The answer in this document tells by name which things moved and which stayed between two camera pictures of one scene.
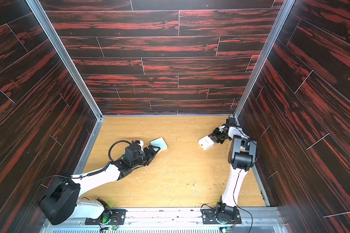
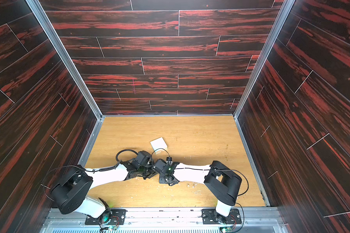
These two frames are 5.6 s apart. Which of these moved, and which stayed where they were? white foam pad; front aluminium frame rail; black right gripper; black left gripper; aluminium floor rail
Moved: black right gripper; black left gripper
Stayed: front aluminium frame rail; aluminium floor rail; white foam pad
